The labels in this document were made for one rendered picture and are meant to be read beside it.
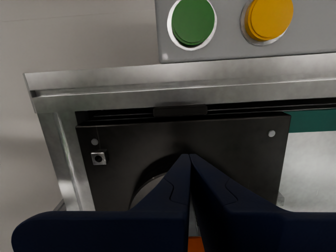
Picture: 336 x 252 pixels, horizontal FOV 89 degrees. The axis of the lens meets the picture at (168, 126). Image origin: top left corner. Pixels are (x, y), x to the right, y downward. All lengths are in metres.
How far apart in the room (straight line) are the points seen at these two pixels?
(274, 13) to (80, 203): 0.32
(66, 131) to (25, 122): 0.17
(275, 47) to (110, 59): 0.23
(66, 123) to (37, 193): 0.26
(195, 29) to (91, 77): 0.12
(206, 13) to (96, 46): 0.19
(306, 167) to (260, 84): 0.18
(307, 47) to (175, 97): 0.14
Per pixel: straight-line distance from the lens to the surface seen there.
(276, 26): 0.21
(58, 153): 0.26
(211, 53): 0.19
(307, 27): 0.23
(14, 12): 0.38
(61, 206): 0.36
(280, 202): 0.29
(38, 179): 0.45
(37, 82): 0.24
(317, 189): 0.38
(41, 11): 0.36
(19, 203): 0.52
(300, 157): 0.33
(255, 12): 0.20
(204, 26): 0.18
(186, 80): 0.19
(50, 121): 0.24
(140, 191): 0.21
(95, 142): 0.21
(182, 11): 0.18
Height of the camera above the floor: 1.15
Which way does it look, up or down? 72 degrees down
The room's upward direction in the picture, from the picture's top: 176 degrees counter-clockwise
